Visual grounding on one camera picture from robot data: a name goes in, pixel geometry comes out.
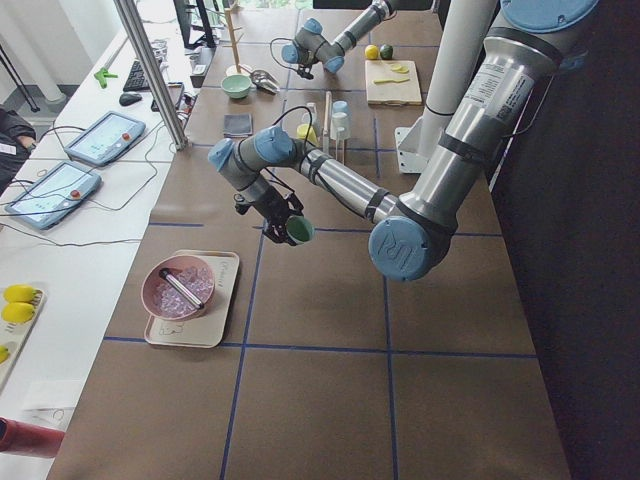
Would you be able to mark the blue cup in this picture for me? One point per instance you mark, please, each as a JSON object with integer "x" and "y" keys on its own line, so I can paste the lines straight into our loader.
{"x": 340, "y": 106}

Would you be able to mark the red cylinder object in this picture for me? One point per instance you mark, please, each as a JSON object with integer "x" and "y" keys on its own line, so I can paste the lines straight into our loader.
{"x": 25, "y": 439}

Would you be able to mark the whole yellow lemon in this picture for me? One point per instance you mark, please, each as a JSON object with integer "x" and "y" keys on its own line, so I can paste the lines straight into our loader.
{"x": 371, "y": 52}

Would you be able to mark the white cup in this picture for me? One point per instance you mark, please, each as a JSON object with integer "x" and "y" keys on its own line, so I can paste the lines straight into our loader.
{"x": 340, "y": 127}

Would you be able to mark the pink bowl with ice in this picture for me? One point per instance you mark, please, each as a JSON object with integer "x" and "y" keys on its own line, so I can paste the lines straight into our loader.
{"x": 162, "y": 301}

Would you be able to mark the teach pendant tablet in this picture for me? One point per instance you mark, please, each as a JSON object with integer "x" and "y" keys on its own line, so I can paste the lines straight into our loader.
{"x": 50, "y": 199}
{"x": 106, "y": 140}

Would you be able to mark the green plastic clamp tool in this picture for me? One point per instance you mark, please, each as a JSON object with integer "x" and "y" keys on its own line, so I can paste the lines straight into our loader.
{"x": 103, "y": 75}

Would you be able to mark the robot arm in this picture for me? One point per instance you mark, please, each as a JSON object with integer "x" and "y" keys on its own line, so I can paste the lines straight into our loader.
{"x": 340, "y": 40}
{"x": 490, "y": 56}

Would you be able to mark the yellow cup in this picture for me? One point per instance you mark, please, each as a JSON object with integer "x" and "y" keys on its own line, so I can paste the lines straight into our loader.
{"x": 307, "y": 132}

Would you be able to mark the wooden cutting board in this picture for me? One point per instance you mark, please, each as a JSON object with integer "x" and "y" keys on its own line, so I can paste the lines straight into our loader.
{"x": 408, "y": 93}

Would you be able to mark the black keyboard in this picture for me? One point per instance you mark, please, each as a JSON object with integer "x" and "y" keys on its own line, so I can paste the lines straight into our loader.
{"x": 136, "y": 80}

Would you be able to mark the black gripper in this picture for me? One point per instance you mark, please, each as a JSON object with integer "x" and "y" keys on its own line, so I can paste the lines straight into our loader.
{"x": 303, "y": 71}
{"x": 274, "y": 209}

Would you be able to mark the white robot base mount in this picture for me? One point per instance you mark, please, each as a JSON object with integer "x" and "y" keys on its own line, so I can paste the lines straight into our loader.
{"x": 465, "y": 26}

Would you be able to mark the large metal scoop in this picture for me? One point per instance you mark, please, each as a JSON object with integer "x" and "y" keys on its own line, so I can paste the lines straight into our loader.
{"x": 264, "y": 81}

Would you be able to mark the tray with lemons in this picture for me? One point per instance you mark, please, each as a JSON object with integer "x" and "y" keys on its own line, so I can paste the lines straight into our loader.
{"x": 20, "y": 307}

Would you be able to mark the green bowl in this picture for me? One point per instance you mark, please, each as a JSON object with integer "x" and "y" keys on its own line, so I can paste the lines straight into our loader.
{"x": 236, "y": 86}

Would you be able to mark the lemon half slice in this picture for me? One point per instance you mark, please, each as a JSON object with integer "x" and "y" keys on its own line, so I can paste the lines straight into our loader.
{"x": 399, "y": 68}

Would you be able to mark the yellow plastic knife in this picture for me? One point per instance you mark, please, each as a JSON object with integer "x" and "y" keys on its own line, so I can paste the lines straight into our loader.
{"x": 382, "y": 81}

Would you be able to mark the far teach pendant tablet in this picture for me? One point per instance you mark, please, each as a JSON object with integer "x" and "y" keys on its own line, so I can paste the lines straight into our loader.
{"x": 106, "y": 140}

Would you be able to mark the wooden mug tree stand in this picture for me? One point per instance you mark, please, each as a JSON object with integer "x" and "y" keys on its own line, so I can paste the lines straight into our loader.
{"x": 235, "y": 33}

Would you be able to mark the beige serving tray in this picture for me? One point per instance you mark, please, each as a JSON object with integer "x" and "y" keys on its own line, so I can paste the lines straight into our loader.
{"x": 207, "y": 330}

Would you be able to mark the white wire cup rack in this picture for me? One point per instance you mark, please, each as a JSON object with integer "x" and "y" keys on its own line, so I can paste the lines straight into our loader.
{"x": 329, "y": 128}

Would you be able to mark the grey cup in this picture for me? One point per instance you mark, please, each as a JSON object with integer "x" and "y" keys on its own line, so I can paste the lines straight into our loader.
{"x": 309, "y": 115}

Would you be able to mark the near teach pendant tablet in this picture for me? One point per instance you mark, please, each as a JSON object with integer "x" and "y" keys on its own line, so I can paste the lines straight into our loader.
{"x": 50, "y": 199}

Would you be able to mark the green cup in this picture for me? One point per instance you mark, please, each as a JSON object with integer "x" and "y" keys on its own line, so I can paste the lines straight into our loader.
{"x": 299, "y": 230}

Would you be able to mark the aluminium frame post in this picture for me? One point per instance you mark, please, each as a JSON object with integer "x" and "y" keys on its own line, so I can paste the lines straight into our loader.
{"x": 133, "y": 25}

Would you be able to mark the metal ice scoop in bowl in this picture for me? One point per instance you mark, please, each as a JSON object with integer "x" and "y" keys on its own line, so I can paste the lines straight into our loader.
{"x": 183, "y": 290}

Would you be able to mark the black computer mouse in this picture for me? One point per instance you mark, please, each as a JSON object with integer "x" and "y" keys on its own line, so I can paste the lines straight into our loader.
{"x": 127, "y": 98}

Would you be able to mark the grey folded cloth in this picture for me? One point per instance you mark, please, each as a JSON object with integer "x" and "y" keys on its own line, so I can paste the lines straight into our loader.
{"x": 237, "y": 125}

